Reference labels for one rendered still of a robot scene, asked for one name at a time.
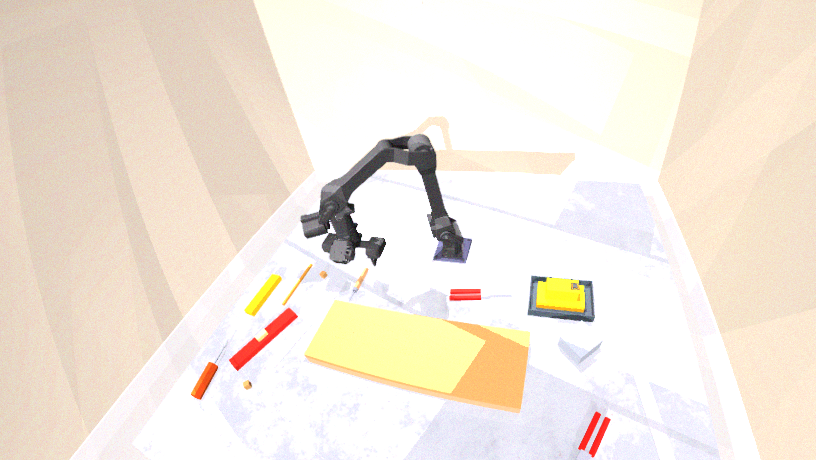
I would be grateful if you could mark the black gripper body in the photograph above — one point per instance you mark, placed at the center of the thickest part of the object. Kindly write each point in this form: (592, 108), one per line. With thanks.
(373, 248)

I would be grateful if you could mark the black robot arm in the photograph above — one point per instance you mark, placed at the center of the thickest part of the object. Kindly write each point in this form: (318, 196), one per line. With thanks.
(334, 197)

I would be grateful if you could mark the cream floor panel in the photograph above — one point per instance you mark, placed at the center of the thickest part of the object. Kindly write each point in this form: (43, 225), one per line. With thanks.
(470, 363)

